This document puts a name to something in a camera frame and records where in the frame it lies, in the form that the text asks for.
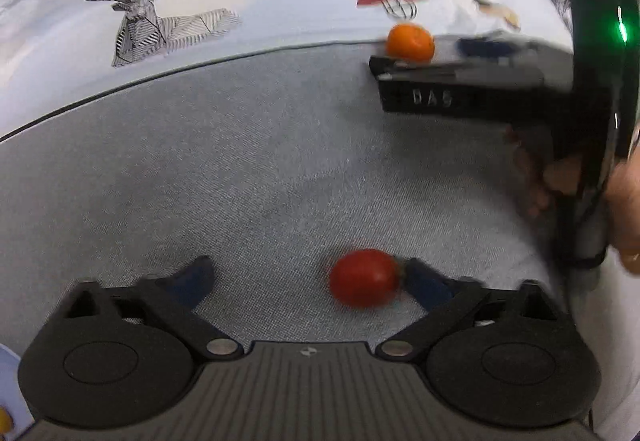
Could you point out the small orange cluster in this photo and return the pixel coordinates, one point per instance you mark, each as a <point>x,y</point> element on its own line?
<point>6,422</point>

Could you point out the red tomato cluster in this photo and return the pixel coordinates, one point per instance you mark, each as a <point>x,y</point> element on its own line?
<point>365,278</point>

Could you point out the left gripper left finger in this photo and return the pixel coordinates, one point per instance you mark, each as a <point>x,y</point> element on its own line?
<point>172,300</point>

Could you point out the person right hand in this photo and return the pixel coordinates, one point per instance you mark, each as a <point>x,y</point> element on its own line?
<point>561,177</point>

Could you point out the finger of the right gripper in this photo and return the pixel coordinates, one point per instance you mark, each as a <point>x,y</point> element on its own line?
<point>486,48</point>

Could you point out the blue plastic plate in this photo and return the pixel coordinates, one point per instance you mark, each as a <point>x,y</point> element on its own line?
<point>11,397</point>

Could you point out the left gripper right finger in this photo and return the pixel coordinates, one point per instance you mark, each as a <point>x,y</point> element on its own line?
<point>448,303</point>

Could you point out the grey bed sheet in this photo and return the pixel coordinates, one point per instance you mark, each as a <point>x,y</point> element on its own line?
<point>273,164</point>

